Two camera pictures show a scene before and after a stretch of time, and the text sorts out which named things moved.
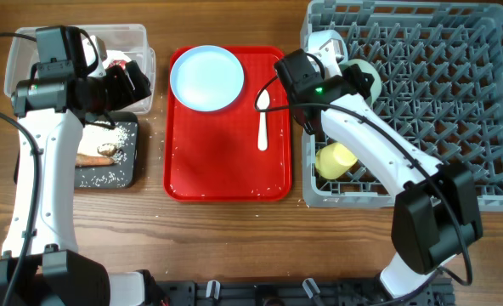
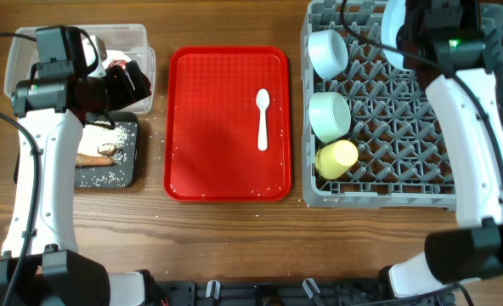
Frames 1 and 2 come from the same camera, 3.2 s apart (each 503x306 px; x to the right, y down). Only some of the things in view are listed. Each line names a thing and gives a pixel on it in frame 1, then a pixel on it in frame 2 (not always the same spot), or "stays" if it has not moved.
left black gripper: (124, 94) stays
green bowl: (369, 69) → (330, 115)
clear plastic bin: (132, 39) stays
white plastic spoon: (263, 101) stays
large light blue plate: (206, 78) → (394, 15)
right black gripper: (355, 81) → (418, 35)
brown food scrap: (107, 152) stays
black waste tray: (121, 174) stays
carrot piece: (89, 161) stays
